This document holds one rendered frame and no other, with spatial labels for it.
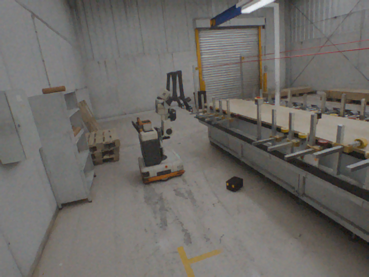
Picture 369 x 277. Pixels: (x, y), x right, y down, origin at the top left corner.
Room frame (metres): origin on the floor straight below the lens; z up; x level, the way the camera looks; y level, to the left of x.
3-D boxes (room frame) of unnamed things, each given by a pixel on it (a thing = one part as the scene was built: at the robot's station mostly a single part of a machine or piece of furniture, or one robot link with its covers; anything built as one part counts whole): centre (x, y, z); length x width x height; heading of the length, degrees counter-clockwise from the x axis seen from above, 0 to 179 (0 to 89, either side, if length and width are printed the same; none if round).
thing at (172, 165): (3.31, 0.42, 0.16); 0.67 x 0.64 x 0.25; 105
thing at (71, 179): (3.00, 1.71, 0.78); 0.90 x 0.45 x 1.55; 15
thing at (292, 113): (1.93, -1.07, 0.90); 0.04 x 0.04 x 0.48; 15
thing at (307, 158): (1.72, -1.10, 0.75); 0.26 x 0.01 x 0.10; 15
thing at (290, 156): (1.63, -1.04, 0.84); 0.43 x 0.03 x 0.04; 105
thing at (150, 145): (3.28, 0.51, 0.59); 0.55 x 0.34 x 0.83; 15
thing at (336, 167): (1.45, -1.20, 0.88); 0.04 x 0.04 x 0.48; 15
